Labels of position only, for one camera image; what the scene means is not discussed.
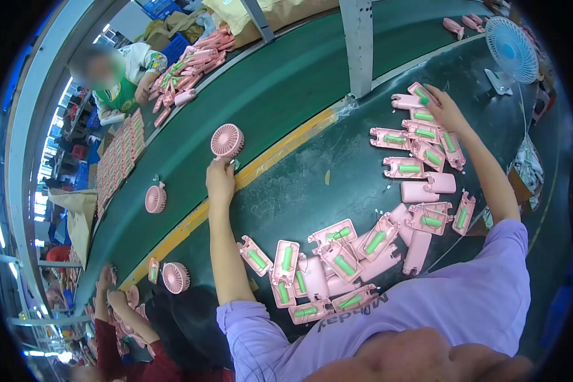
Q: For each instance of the person's left hand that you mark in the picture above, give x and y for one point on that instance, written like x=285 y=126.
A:
x=219 y=184

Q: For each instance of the person's right hand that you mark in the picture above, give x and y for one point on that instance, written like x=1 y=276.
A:
x=445 y=112

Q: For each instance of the person's left thumb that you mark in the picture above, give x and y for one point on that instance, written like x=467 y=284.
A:
x=230 y=167

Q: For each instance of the person's left fingers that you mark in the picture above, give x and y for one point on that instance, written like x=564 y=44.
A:
x=216 y=163

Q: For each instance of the person's right thumb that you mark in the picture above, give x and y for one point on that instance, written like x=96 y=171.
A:
x=429 y=111

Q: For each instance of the person's right fingers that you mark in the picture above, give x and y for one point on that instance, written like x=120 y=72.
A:
x=434 y=93

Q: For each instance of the pink round fan head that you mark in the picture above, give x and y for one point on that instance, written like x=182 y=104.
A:
x=227 y=140
x=155 y=198
x=175 y=277

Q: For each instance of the white and blue desk fan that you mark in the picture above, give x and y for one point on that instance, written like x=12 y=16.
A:
x=511 y=51

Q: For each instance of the rows of pink fan shells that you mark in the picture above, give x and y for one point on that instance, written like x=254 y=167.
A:
x=119 y=160

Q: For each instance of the green conveyor belt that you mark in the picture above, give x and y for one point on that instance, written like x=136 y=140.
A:
x=277 y=81

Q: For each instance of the heap of pink fan shells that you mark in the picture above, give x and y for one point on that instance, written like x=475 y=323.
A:
x=191 y=67

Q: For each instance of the cardboard box of white parts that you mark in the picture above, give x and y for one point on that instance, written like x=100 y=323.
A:
x=527 y=169

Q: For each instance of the blue plastic crate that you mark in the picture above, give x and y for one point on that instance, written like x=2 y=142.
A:
x=176 y=47

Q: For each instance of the small pink shell green battery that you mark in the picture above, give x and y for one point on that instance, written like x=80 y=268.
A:
x=153 y=270

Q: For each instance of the beige sack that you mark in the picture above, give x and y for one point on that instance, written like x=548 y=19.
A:
x=79 y=219

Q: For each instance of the pile of pink fan shells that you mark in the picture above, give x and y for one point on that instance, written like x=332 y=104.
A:
x=344 y=265

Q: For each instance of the yellow sack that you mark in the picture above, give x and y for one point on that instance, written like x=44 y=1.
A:
x=277 y=14

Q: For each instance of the heap of pink fan grilles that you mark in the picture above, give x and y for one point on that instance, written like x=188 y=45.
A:
x=126 y=310

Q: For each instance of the person's body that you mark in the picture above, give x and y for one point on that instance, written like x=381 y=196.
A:
x=434 y=305

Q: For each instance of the white steel post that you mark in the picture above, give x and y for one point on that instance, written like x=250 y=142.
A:
x=357 y=47

